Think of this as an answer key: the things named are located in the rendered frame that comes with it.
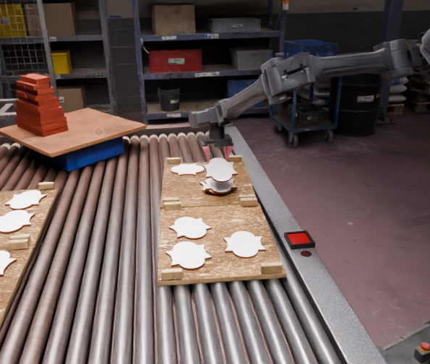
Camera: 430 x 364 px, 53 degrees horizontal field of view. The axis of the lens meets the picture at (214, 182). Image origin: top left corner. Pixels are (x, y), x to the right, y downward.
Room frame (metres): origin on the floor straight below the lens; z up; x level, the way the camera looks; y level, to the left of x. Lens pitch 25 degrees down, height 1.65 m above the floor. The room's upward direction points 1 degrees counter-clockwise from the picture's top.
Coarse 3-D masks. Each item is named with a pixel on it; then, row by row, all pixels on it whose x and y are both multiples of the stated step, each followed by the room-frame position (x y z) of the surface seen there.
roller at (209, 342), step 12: (180, 156) 1.93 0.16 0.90; (192, 288) 0.95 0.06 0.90; (204, 288) 0.93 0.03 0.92; (204, 300) 0.88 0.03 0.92; (204, 312) 0.84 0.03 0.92; (204, 324) 0.79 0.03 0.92; (204, 336) 0.76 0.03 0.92; (216, 336) 0.76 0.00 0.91; (204, 348) 0.73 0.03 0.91; (216, 348) 0.72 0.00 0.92; (204, 360) 0.70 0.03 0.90; (216, 360) 0.68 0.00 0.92
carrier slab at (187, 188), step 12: (168, 168) 1.71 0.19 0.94; (204, 168) 1.70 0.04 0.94; (240, 168) 1.70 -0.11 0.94; (168, 180) 1.59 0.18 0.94; (180, 180) 1.59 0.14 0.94; (192, 180) 1.59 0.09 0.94; (204, 180) 1.58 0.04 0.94; (240, 180) 1.58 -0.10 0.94; (168, 192) 1.48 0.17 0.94; (180, 192) 1.48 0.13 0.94; (192, 192) 1.47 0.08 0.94; (204, 192) 1.47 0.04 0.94; (228, 192) 1.47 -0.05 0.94; (240, 192) 1.47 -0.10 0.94; (252, 192) 1.47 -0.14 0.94; (192, 204) 1.37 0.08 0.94; (204, 204) 1.37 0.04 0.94; (216, 204) 1.37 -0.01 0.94; (228, 204) 1.37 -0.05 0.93
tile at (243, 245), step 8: (240, 232) 1.17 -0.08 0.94; (248, 232) 1.17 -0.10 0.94; (224, 240) 1.13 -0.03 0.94; (232, 240) 1.12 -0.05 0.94; (240, 240) 1.12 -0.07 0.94; (248, 240) 1.12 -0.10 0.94; (256, 240) 1.12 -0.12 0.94; (232, 248) 1.08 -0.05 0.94; (240, 248) 1.07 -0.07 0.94; (248, 248) 1.07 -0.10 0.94; (256, 248) 1.07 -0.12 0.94; (264, 248) 1.07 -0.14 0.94; (240, 256) 1.04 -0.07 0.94; (248, 256) 1.04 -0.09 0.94
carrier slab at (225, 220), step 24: (168, 216) 1.29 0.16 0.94; (192, 216) 1.29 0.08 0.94; (216, 216) 1.29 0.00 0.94; (240, 216) 1.28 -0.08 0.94; (264, 216) 1.28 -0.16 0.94; (168, 240) 1.14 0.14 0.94; (192, 240) 1.14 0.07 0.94; (216, 240) 1.13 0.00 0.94; (264, 240) 1.13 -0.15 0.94; (168, 264) 1.01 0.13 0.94; (216, 264) 1.01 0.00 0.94; (240, 264) 1.01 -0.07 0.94
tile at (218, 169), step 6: (210, 162) 1.51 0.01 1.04; (216, 162) 1.51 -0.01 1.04; (222, 162) 1.51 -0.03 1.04; (228, 162) 1.51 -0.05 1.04; (210, 168) 1.48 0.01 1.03; (216, 168) 1.48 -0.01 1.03; (222, 168) 1.48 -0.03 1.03; (228, 168) 1.48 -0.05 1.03; (210, 174) 1.44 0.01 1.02; (216, 174) 1.44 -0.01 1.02; (222, 174) 1.44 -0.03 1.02; (228, 174) 1.44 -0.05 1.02; (234, 174) 1.45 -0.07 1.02; (216, 180) 1.41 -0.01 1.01; (222, 180) 1.41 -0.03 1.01; (228, 180) 1.42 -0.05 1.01
